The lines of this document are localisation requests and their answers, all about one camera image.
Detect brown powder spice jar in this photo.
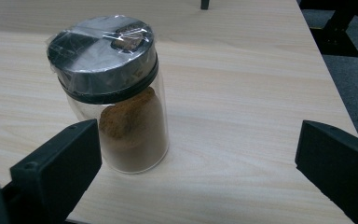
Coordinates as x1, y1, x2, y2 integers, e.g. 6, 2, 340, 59
46, 14, 171, 175

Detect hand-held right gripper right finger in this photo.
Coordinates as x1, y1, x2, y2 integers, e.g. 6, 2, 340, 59
294, 119, 358, 224

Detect black stand base yellow stripes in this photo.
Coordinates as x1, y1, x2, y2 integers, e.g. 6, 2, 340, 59
298, 0, 358, 58

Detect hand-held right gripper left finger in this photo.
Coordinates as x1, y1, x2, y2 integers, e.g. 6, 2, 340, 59
1, 119, 103, 224

